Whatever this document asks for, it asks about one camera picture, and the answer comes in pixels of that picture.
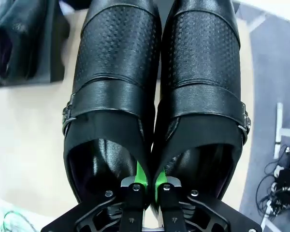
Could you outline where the smooth black leather shoe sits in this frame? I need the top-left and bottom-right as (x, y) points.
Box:
(9, 0), (51, 79)
(0, 0), (17, 80)

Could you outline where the dark grey shoe stand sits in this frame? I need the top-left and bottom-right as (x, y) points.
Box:
(0, 0), (72, 89)

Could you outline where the black cable bundle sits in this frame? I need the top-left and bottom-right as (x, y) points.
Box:
(256, 159), (281, 213)

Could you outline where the textured black monk-strap shoe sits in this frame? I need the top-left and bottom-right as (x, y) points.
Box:
(62, 0), (163, 203)
(154, 0), (253, 201)

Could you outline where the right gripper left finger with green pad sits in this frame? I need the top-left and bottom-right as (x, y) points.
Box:
(41, 162), (148, 232)

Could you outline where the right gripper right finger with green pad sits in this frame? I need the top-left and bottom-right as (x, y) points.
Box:
(154, 170), (261, 232)

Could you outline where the white metal frame post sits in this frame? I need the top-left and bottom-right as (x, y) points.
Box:
(274, 102), (284, 159)

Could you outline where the white plastic bag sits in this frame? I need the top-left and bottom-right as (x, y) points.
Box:
(0, 200), (54, 232)

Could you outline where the white frame bar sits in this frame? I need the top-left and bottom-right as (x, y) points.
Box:
(241, 12), (266, 33)

